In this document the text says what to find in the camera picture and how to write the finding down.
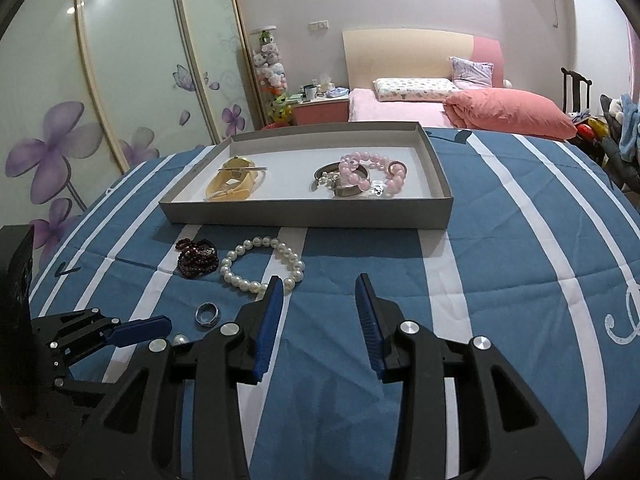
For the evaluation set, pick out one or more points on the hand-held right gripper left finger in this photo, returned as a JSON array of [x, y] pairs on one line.
[[267, 320]]

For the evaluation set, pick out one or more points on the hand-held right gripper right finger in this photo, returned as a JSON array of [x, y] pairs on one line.
[[370, 325]]

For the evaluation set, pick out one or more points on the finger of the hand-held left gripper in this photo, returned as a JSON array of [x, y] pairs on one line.
[[85, 392], [142, 331]]

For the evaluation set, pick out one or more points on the white pearl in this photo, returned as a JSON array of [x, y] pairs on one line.
[[180, 341]]

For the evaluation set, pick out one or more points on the grey cardboard box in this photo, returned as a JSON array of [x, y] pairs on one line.
[[300, 215]]

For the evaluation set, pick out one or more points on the silver bangle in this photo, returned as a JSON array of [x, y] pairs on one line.
[[347, 191]]

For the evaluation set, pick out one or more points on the yellow wrist watch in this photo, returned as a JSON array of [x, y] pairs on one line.
[[235, 165]]

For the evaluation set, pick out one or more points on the blue striped tablecloth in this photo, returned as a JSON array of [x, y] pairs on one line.
[[500, 260]]

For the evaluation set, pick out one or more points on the yellow green plush toy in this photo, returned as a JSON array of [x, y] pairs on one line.
[[280, 107]]

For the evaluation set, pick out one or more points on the pink nightstand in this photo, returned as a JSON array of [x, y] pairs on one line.
[[320, 112]]

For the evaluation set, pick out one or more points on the white mug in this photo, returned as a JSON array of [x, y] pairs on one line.
[[310, 93]]

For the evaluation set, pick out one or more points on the light blue cloth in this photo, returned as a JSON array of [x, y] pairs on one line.
[[337, 92]]

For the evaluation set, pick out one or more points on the flower print sliding wardrobe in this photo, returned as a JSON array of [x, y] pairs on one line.
[[125, 60]]

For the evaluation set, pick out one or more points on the white patterned pillow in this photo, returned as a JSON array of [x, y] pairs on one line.
[[415, 90]]

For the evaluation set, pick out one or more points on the pink pillow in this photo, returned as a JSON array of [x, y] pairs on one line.
[[510, 112]]

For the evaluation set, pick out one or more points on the plush toy display tube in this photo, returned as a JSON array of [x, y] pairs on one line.
[[270, 65]]

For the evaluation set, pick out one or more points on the pink bed with headboard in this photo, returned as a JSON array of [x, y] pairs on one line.
[[400, 55]]

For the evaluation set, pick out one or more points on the purple pillow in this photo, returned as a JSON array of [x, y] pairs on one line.
[[472, 72]]

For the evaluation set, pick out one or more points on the colourful plastic toys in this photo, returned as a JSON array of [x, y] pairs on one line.
[[592, 127]]

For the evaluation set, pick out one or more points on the dark wooden chair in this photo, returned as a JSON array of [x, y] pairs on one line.
[[575, 76]]

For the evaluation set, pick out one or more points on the blue plush garment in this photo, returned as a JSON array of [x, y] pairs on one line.
[[630, 130]]

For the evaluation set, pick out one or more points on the pink curtain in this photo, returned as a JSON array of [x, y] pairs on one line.
[[634, 60]]

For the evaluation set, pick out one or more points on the wall socket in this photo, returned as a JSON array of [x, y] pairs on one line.
[[318, 25]]

